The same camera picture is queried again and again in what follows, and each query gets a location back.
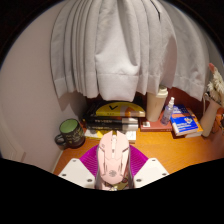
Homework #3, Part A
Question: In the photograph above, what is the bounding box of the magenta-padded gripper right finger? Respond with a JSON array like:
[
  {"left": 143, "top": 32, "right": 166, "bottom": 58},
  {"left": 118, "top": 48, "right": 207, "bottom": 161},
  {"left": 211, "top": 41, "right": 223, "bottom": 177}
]
[{"left": 128, "top": 144, "right": 170, "bottom": 190}]

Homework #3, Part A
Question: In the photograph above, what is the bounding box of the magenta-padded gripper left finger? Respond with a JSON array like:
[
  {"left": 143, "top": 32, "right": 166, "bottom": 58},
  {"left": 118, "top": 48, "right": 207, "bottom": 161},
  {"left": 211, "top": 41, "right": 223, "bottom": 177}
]
[{"left": 57, "top": 144, "right": 101, "bottom": 190}]

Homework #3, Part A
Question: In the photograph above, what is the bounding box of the pink computer mouse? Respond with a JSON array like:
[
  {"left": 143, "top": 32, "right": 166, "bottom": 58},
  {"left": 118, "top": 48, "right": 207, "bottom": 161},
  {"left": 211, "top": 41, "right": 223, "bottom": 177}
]
[{"left": 95, "top": 130, "right": 131, "bottom": 191}]

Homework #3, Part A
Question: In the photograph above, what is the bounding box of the dark green mug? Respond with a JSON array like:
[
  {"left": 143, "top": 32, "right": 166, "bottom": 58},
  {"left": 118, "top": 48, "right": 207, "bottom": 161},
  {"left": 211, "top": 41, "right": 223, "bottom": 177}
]
[{"left": 54, "top": 118, "right": 86, "bottom": 150}]

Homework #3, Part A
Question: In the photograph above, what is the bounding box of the red notebook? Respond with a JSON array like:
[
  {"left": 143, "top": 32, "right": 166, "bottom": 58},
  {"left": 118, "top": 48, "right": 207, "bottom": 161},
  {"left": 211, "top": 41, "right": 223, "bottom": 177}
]
[{"left": 139, "top": 119, "right": 174, "bottom": 133}]

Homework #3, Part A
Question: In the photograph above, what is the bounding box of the clear spray bottle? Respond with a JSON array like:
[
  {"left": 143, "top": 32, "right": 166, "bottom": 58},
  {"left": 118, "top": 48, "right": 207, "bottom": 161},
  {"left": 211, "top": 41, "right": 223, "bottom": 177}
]
[{"left": 160, "top": 96, "right": 176, "bottom": 126}]

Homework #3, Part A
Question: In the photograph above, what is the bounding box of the blue book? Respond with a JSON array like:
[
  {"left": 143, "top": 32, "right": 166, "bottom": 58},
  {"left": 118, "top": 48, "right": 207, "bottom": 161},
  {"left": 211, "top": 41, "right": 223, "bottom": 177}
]
[{"left": 169, "top": 104, "right": 204, "bottom": 137}]

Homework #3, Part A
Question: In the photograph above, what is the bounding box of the cream tumbler with lid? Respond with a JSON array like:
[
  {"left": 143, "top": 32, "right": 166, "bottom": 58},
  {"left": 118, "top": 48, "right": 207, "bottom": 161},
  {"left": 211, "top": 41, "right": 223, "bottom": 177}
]
[{"left": 145, "top": 85, "right": 169, "bottom": 123}]

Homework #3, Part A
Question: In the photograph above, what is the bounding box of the white ceramic vase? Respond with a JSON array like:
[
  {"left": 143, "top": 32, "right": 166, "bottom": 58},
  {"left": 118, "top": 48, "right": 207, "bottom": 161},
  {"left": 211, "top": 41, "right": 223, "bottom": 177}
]
[{"left": 199, "top": 98, "right": 223, "bottom": 138}]

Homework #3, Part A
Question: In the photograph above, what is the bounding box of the white curtain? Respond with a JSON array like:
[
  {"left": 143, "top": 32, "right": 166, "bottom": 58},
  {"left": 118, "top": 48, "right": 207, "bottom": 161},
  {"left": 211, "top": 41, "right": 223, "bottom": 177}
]
[{"left": 49, "top": 0, "right": 221, "bottom": 103}]

